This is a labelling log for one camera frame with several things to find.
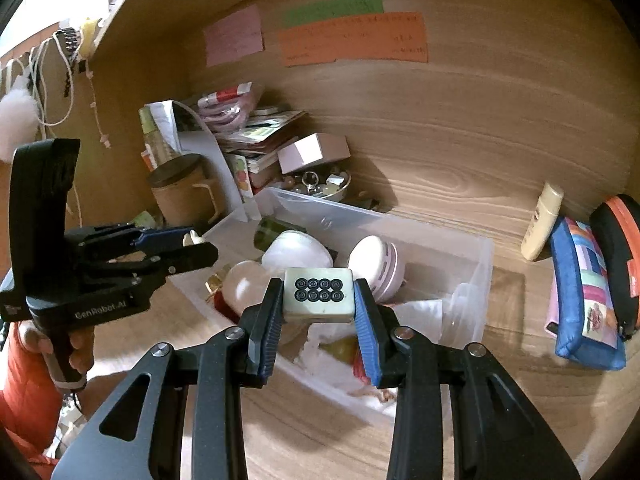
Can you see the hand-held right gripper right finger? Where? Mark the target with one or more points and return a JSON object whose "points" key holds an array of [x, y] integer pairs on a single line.
{"points": [[367, 340]]}

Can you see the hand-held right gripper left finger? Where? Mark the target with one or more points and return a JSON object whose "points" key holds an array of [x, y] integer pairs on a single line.
{"points": [[267, 340]]}

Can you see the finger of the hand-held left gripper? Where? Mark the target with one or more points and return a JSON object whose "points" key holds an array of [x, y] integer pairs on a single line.
{"points": [[190, 255], [160, 237]]}

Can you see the small cream figurine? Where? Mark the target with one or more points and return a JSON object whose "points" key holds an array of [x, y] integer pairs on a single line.
{"points": [[192, 238]]}

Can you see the white mahjong tile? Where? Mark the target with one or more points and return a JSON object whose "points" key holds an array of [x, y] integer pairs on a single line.
{"points": [[320, 305]]}

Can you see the pink round jar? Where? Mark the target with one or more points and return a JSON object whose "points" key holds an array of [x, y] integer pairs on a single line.
{"points": [[372, 267]]}

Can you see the dark green spray bottle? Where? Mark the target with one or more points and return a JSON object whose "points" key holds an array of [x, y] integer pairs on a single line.
{"points": [[272, 232]]}

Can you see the clear plastic storage box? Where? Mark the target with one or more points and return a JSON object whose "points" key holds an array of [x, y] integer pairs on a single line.
{"points": [[450, 270]]}

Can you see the wooden desktop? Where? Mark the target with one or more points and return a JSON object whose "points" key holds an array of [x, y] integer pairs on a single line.
{"points": [[525, 410]]}

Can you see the person's left hand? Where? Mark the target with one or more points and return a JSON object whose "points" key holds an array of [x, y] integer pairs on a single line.
{"points": [[82, 352]]}

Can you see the gold red tassel charm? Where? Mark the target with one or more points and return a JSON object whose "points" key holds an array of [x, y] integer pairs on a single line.
{"points": [[220, 295]]}

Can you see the brown jar with dark lid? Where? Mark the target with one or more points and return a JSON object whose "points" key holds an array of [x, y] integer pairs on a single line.
{"points": [[180, 190]]}

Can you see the white round jar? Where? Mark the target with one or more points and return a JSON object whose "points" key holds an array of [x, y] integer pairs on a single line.
{"points": [[297, 255]]}

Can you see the fruit print card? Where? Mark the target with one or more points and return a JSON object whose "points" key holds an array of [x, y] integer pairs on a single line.
{"points": [[242, 177]]}

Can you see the white plush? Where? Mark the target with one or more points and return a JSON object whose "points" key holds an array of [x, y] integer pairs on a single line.
{"points": [[17, 120]]}

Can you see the stack of booklets and cards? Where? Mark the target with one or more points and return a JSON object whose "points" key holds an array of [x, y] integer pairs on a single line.
{"points": [[265, 140]]}

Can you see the bowl of beads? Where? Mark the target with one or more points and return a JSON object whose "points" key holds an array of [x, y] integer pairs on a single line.
{"points": [[320, 185]]}

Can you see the small pink cardboard box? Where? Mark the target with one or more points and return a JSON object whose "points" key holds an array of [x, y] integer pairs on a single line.
{"points": [[312, 152]]}

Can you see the cream lotion tube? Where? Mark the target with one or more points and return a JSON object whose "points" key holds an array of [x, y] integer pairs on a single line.
{"points": [[542, 220]]}

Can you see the pink sticky note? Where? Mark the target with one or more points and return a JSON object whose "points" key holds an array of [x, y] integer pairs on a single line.
{"points": [[234, 35]]}

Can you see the blue patchwork pouch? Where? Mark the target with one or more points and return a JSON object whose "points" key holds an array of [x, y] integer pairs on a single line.
{"points": [[585, 300]]}

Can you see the black orange zip case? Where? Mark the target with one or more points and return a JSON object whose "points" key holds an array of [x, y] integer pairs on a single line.
{"points": [[617, 250]]}

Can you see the orange sticky note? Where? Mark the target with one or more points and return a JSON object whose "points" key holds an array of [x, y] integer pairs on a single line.
{"points": [[350, 40]]}

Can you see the green sticky note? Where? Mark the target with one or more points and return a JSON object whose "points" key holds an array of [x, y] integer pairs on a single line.
{"points": [[332, 11]]}

